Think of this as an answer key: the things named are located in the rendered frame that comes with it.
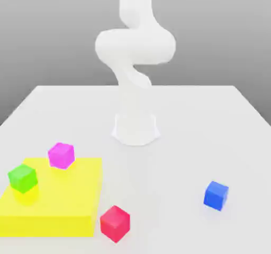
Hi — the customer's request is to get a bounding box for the small magenta cube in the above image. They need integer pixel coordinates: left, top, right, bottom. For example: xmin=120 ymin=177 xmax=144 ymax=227
xmin=47 ymin=142 xmax=76 ymax=170

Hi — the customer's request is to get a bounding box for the small red cube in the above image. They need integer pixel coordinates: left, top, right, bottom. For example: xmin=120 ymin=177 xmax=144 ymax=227
xmin=100 ymin=205 xmax=131 ymax=244

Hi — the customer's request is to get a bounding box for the small blue cube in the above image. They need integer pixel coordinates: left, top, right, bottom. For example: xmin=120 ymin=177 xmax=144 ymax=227
xmin=203 ymin=180 xmax=230 ymax=212

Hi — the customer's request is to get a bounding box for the small green cube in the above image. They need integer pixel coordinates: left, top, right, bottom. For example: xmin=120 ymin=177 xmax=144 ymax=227
xmin=7 ymin=163 xmax=39 ymax=195

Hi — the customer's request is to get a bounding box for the large yellow box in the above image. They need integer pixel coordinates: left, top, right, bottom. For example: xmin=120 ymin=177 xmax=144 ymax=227
xmin=0 ymin=157 xmax=104 ymax=238

